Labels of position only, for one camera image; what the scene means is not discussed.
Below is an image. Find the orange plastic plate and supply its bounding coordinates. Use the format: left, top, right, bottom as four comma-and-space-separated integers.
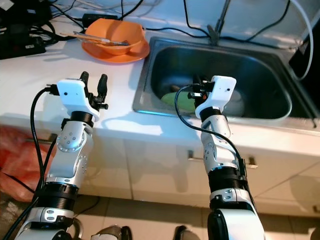
81, 40, 151, 64

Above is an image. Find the wooden chopstick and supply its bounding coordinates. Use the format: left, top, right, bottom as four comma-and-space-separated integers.
60, 32, 111, 46
72, 31, 127, 46

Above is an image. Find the orange plastic bowl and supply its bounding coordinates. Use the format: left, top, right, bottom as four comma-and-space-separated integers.
84, 18, 146, 55

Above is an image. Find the green plate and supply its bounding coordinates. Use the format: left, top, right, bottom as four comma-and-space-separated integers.
161, 90, 198, 113

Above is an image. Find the grey ribbed bowl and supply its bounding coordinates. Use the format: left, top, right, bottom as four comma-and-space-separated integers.
225, 90, 247, 117

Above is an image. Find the black power adapter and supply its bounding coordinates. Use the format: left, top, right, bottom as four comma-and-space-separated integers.
82, 13, 120, 27

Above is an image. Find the stainless steel sink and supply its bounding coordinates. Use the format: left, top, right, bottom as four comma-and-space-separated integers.
132, 36, 320, 128

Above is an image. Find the white cabinet door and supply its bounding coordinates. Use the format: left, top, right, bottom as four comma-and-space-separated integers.
0, 127, 126, 201
122, 140, 320, 216

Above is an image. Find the black power strip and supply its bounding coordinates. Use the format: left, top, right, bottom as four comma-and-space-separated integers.
0, 35, 48, 60

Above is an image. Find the metal sink faucet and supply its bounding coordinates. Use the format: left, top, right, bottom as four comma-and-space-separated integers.
207, 0, 233, 47

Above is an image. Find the black electronics box white label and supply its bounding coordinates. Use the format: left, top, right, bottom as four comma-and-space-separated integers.
0, 0, 56, 26

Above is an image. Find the red plastic bag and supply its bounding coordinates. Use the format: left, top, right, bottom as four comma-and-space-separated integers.
0, 125, 53, 203

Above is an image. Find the black rectangular device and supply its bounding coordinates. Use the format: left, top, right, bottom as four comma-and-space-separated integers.
289, 27, 320, 81

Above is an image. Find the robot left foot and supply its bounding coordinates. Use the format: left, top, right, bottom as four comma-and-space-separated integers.
90, 225, 133, 240

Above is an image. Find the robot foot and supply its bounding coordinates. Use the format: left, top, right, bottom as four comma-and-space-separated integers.
172, 225, 201, 240
90, 225, 133, 240

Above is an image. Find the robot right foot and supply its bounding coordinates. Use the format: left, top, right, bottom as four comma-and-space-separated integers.
172, 225, 201, 240

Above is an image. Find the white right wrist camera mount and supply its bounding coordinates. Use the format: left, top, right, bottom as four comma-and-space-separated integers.
195, 75, 237, 118

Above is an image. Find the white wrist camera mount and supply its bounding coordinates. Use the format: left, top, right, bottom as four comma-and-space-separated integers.
56, 79, 97, 123
195, 75, 237, 118

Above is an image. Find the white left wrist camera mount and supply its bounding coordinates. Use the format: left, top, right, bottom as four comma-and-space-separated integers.
56, 79, 97, 123

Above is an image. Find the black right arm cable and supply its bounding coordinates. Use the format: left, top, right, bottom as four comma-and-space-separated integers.
174, 84, 248, 176

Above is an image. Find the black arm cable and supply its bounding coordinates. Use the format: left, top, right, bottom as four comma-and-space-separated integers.
174, 84, 248, 176
2, 85, 61, 240

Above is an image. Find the long black counter cable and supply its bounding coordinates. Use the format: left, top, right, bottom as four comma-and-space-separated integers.
117, 21, 296, 51

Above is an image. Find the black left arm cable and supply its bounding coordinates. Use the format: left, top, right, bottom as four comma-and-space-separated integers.
2, 85, 61, 240

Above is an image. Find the black hanging cable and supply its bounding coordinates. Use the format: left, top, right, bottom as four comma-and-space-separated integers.
183, 0, 212, 37

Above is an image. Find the white hose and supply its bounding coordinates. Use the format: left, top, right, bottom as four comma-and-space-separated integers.
290, 0, 320, 81

